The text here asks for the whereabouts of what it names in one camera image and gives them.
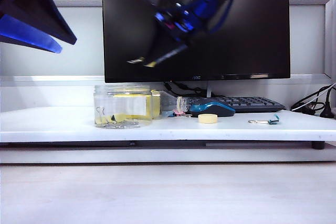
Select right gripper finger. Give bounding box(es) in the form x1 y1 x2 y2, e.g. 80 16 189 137
146 23 171 63
155 42 190 65

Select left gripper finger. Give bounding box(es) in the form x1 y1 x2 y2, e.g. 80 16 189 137
0 14 64 54
0 0 78 46

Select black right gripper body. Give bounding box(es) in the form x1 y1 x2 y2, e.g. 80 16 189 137
154 0 208 44

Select yellow binder clip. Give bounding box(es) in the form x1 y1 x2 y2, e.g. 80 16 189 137
96 106 106 125
104 113 126 124
127 56 159 68

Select clear bottle with yellow label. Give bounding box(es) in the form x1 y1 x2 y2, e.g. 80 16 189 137
151 90 190 116

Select clear plastic jar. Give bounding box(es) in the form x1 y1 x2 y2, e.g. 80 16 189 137
93 84 153 130

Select black computer monitor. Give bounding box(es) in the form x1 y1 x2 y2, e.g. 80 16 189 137
101 0 291 84

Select blue and black mouse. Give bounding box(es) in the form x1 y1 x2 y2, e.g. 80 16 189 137
189 102 236 118

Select white raised desk board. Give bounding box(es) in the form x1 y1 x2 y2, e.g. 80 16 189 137
0 107 336 143

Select black computer keyboard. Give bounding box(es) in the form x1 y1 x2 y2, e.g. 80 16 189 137
185 96 286 113

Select teal binder clip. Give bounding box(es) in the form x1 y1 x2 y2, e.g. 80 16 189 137
248 114 280 125

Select black power plug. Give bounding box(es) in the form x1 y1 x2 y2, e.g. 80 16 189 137
319 87 336 119

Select black monitor cables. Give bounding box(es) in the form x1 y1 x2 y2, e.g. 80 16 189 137
164 81 208 98

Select aluminium partition frame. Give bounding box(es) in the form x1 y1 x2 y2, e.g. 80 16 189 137
0 0 336 88

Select white cable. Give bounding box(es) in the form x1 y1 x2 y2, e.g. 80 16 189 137
291 87 336 111

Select black power cables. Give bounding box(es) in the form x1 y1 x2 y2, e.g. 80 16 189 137
290 83 336 116

